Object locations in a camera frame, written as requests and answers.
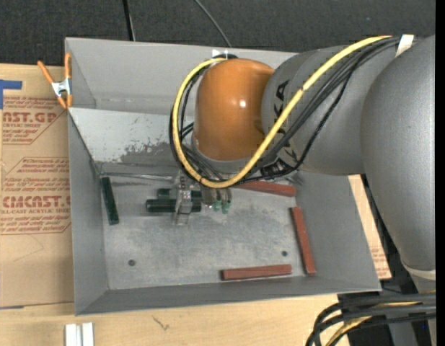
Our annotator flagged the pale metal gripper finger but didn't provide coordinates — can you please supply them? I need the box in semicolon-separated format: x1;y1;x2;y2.
173;177;189;211
175;190;193;227

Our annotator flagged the dark green flat block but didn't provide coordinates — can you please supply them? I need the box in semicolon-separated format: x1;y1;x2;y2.
100;177;120;226
145;198;203;214

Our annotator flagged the grey metal bin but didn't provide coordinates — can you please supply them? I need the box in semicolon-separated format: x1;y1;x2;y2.
64;37;383;316

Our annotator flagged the red-brown flat block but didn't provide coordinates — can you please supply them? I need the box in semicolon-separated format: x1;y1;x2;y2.
221;264;294;281
239;180;297;198
289;206;317;276

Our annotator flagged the brown cardboard board red print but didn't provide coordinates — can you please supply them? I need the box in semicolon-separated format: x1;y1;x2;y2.
0;62;393;310

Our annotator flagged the black cylinder on white bracket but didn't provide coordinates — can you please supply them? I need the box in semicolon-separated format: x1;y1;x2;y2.
260;163;292;179

